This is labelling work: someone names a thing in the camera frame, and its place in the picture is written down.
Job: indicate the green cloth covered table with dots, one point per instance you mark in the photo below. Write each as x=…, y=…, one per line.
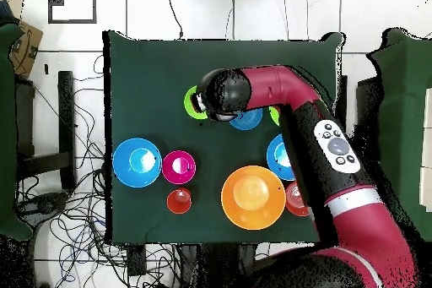
x=405, y=98
x=6, y=132

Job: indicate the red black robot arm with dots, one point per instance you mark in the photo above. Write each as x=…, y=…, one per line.
x=287, y=88

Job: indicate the dark green table cloth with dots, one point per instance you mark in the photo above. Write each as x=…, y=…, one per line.
x=152, y=65

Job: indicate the black floor stand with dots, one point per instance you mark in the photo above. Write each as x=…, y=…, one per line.
x=368, y=115
x=66, y=115

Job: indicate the black power strip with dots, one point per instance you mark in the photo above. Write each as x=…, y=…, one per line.
x=136, y=262

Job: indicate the black chair base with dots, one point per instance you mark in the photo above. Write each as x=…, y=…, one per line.
x=40, y=205

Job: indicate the small pink bowl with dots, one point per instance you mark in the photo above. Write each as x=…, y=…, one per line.
x=179, y=167

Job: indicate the small green bowl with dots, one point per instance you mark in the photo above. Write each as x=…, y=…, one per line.
x=188, y=105

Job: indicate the large green bowl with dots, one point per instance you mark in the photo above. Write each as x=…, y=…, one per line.
x=274, y=115

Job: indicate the large blue bowl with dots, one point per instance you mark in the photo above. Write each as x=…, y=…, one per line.
x=123, y=163
x=275, y=156

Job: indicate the large yellow bowl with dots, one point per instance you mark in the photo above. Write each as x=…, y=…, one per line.
x=249, y=207

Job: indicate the small ribbed blue bowl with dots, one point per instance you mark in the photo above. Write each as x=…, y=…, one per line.
x=249, y=120

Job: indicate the orange cup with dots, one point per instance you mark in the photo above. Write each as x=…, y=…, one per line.
x=179, y=202

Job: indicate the orange bowl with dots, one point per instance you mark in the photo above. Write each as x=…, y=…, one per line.
x=295, y=203

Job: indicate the cardboard box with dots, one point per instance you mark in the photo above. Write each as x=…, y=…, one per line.
x=27, y=48

